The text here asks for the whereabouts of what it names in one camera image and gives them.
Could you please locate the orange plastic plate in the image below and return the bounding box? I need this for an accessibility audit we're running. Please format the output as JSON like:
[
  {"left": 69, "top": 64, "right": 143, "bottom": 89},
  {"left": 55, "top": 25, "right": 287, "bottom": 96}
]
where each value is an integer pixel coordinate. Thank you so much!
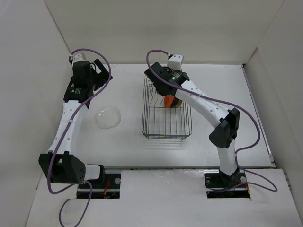
[{"left": 164, "top": 95, "right": 178, "bottom": 108}]

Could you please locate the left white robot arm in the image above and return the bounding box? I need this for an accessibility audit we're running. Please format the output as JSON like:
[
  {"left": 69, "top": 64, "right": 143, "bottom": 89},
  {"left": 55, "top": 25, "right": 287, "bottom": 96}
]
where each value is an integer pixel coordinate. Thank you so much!
[{"left": 38, "top": 58, "right": 112, "bottom": 188}]

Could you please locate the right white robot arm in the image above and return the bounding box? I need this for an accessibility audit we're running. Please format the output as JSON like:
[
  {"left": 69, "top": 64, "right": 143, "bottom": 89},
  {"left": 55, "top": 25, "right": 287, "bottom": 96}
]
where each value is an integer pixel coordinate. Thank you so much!
[{"left": 144, "top": 62, "right": 240, "bottom": 189}]

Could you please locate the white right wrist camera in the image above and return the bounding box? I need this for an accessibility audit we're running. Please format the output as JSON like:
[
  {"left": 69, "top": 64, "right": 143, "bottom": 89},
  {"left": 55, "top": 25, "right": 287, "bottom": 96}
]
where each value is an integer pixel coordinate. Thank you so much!
[{"left": 167, "top": 54, "right": 184, "bottom": 70}]

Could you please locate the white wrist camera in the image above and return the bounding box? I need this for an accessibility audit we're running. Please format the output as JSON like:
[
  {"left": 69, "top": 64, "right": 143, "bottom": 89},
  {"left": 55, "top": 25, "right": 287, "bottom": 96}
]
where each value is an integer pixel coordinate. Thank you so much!
[
  {"left": 167, "top": 54, "right": 184, "bottom": 70},
  {"left": 68, "top": 52, "right": 86, "bottom": 65}
]

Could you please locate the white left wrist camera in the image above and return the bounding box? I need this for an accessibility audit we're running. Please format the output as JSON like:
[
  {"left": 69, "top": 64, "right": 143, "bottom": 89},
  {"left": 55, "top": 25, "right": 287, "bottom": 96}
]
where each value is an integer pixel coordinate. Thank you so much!
[{"left": 68, "top": 52, "right": 86, "bottom": 65}]

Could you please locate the grey wire dish rack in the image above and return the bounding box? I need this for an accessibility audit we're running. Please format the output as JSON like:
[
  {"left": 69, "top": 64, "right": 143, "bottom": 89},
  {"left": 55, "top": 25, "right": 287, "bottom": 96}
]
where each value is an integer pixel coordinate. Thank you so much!
[{"left": 141, "top": 77, "right": 192, "bottom": 140}]

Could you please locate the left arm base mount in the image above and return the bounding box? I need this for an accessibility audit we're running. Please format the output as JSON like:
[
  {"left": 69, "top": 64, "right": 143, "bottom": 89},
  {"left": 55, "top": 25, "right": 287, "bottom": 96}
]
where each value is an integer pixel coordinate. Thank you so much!
[{"left": 76, "top": 169, "right": 121, "bottom": 199}]

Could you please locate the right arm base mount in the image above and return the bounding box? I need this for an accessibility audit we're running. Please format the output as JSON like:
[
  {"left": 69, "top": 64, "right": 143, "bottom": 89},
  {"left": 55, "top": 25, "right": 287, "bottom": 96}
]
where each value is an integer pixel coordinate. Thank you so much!
[{"left": 204, "top": 170, "right": 250, "bottom": 199}]

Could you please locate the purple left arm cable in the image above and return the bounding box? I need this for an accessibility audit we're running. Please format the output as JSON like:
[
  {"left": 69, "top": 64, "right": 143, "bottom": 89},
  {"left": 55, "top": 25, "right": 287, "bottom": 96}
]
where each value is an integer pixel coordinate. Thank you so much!
[{"left": 47, "top": 48, "right": 112, "bottom": 227}]

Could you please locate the aluminium table edge rail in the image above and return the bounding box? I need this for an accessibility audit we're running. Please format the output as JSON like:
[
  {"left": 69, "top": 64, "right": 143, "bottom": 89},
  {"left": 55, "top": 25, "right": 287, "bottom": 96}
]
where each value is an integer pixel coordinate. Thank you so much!
[{"left": 241, "top": 64, "right": 276, "bottom": 168}]

